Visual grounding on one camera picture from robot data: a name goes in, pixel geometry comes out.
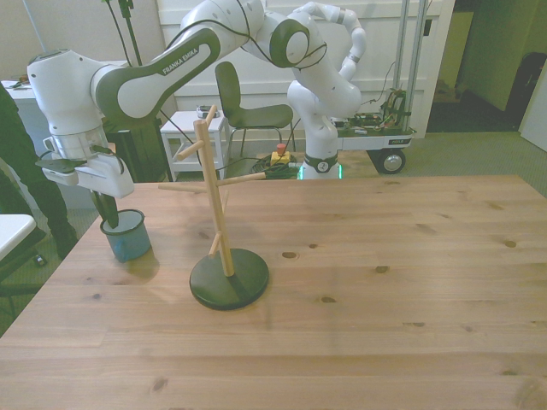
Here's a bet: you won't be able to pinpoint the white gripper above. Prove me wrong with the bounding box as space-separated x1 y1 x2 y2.
75 152 134 230

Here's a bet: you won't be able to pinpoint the blue enamel mug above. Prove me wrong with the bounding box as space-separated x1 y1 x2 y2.
100 208 153 263

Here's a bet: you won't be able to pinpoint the wooden mug tree black base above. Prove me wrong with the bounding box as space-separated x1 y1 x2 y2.
157 104 271 312

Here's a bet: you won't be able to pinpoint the person in dark clothes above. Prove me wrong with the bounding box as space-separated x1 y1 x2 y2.
0 87 80 260

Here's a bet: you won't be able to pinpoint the black box case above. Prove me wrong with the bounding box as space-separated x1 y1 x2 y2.
104 109 172 183

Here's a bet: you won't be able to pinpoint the white office chair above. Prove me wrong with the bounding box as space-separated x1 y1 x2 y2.
0 213 47 321

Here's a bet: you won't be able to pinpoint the white small side table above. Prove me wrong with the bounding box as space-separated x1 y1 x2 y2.
160 109 231 175

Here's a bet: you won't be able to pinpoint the white desk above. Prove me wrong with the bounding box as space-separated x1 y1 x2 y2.
0 59 142 211

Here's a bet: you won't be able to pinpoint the black chair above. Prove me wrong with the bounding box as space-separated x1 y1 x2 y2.
214 61 295 157

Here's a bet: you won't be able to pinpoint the yellow emergency stop button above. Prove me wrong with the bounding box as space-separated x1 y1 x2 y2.
270 143 291 167

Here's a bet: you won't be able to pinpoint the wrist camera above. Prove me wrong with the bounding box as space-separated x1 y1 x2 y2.
34 157 89 187

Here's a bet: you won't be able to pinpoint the green coiled cables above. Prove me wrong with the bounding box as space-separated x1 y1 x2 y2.
251 153 300 180

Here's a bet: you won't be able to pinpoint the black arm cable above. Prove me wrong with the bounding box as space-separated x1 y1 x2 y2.
163 19 329 72

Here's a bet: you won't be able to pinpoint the wheeled cart with aluminium frame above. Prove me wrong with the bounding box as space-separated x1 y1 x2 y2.
331 0 428 175

